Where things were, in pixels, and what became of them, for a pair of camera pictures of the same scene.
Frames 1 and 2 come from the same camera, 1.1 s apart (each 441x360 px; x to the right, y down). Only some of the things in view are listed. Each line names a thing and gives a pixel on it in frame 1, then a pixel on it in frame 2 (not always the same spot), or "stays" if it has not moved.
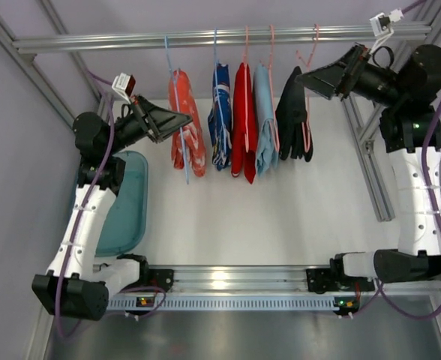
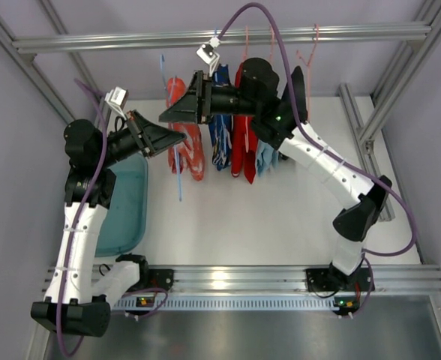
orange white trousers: x=193 y=137 stays
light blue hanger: x=181 y=135 -> x=172 y=93
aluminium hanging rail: x=42 y=45 stays
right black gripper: x=349 y=71 -> x=199 y=97
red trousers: x=239 y=153 stays
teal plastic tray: x=125 y=228 stays
